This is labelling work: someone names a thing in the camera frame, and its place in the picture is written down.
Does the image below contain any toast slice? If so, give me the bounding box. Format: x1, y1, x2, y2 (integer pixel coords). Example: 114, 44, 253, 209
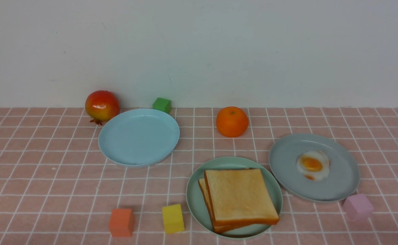
198, 178, 249, 234
204, 168, 280, 226

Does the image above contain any pink foam cube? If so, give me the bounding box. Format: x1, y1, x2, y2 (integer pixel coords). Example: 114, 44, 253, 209
343, 194, 374, 221

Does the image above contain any orange foam cube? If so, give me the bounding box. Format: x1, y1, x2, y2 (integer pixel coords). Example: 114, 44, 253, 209
109, 208, 135, 237

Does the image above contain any red pomegranate fruit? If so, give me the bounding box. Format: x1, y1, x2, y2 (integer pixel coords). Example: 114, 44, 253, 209
84, 90, 121, 125

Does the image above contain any green foam cube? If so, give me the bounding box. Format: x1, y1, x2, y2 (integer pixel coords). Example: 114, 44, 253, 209
152, 97, 172, 114

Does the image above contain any grey plate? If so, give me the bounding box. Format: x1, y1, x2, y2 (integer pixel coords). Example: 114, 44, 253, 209
268, 133, 361, 202

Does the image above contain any light blue plate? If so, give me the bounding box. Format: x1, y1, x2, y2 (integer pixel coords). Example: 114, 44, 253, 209
98, 109, 180, 167

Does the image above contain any yellow foam cube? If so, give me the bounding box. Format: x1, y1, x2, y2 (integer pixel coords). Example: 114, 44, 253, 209
162, 204, 185, 234

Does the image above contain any orange mandarin fruit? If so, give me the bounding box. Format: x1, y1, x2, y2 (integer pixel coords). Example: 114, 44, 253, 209
216, 107, 249, 138

